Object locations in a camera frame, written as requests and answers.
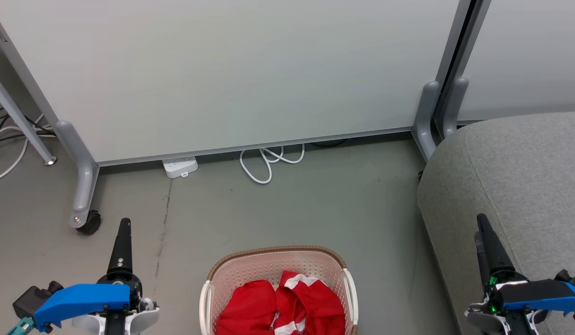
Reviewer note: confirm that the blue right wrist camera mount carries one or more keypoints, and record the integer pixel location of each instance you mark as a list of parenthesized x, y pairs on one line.
[(543, 298)]

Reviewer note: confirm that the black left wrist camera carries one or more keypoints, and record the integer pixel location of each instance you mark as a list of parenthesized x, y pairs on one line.
[(29, 300)]

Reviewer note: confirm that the grey fabric sofa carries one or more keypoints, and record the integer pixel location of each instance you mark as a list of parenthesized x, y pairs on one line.
[(524, 177)]

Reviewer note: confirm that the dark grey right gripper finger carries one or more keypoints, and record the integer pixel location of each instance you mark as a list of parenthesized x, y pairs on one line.
[(480, 260), (496, 251)]

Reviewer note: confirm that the red garment with white trim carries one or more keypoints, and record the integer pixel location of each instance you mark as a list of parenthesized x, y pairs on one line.
[(250, 307)]

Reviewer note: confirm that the teal camera plug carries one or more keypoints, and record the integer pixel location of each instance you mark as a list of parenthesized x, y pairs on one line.
[(21, 327)]

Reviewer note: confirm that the wide white partition panel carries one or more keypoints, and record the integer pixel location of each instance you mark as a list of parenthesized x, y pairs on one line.
[(222, 70)]

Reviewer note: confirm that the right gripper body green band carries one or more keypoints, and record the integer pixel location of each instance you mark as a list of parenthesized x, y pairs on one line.
[(483, 321)]

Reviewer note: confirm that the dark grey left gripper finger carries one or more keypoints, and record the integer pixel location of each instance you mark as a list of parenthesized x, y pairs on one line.
[(121, 251)]

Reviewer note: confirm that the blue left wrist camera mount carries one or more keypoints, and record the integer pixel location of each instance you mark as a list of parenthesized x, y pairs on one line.
[(82, 300)]

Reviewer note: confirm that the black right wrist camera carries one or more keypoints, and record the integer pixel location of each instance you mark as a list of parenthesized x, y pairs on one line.
[(571, 279)]

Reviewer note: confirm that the black caster wheel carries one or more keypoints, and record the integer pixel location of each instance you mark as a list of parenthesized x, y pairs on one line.
[(91, 223)]

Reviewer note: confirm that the grey metal table leg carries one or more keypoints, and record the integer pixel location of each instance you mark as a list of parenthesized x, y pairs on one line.
[(17, 116)]

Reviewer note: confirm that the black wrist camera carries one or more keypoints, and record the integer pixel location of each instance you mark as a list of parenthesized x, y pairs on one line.
[(571, 279), (29, 300)]

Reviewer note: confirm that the white power strip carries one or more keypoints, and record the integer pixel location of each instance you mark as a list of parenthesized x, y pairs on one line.
[(179, 166)]

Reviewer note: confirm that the grey partition foot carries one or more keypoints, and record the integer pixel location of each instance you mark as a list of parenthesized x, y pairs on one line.
[(427, 111), (455, 102), (84, 186)]

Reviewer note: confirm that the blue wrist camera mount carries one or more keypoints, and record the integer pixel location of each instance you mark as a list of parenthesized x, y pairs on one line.
[(543, 298), (82, 300)]

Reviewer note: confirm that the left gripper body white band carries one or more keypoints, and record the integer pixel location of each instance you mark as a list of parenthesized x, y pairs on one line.
[(146, 317)]

